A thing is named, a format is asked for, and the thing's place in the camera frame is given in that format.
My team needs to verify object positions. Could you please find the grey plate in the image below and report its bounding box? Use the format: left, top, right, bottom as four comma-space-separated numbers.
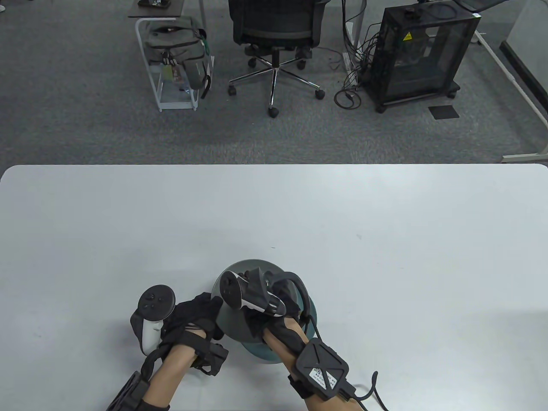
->
213, 259, 315, 343

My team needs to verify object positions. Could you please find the person's left hand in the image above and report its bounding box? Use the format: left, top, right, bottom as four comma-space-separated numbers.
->
161, 292, 224, 344

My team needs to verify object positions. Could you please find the black left forearm tracker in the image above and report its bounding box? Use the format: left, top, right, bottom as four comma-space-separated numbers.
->
106, 372, 150, 411

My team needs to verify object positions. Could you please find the person's right forearm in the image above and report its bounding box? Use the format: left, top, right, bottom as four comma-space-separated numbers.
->
262, 315, 313, 401

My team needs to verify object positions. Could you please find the grey-green backpack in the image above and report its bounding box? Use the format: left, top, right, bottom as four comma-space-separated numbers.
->
143, 16, 213, 100

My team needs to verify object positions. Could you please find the black wheeled equipment cabinet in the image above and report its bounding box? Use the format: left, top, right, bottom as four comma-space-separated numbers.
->
362, 4, 481, 113

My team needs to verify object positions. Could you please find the black right forearm tracker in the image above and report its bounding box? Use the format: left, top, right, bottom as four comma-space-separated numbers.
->
288, 338, 358, 402

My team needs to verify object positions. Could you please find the black right glove cable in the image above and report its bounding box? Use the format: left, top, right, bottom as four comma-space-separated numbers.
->
305, 316, 388, 411

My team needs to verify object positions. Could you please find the person's left forearm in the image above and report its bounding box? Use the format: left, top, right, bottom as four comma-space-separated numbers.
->
141, 340, 202, 411

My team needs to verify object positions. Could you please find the black and white controller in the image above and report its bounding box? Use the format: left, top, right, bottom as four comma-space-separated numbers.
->
220, 268, 312, 319
130, 284, 177, 356

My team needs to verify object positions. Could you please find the white frame side table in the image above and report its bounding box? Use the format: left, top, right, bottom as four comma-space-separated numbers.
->
128, 0, 214, 113

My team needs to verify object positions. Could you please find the white desk leg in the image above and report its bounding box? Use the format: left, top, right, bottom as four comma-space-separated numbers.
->
342, 0, 369, 48

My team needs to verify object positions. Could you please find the black square floor mat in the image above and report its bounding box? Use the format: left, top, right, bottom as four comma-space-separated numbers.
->
429, 105, 460, 120

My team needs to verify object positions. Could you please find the black glove cable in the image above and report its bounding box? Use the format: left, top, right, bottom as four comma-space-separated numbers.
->
305, 316, 388, 411
140, 347, 166, 382

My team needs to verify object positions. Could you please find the black and white left controller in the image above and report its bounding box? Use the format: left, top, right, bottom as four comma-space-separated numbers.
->
130, 284, 177, 356

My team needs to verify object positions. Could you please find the black office chair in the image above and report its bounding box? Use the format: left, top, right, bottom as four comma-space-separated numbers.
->
227, 0, 332, 118

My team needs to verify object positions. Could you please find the person's right hand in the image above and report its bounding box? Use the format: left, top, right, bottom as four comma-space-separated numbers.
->
244, 292, 303, 342

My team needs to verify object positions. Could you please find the white desk frame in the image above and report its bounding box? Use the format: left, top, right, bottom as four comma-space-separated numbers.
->
473, 30, 548, 163

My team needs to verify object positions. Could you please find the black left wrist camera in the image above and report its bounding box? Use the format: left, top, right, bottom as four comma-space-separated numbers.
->
191, 340, 229, 376

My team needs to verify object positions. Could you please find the teal plate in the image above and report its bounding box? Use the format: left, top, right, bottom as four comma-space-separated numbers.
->
241, 295, 318, 363

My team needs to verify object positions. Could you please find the black floor cable bundle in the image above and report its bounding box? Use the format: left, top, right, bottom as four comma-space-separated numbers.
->
333, 21, 381, 110

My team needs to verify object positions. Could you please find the black left glove cable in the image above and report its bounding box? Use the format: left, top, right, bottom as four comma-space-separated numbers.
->
140, 347, 166, 382

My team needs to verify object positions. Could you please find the black and white right controller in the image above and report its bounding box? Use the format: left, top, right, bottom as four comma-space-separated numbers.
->
220, 268, 312, 319

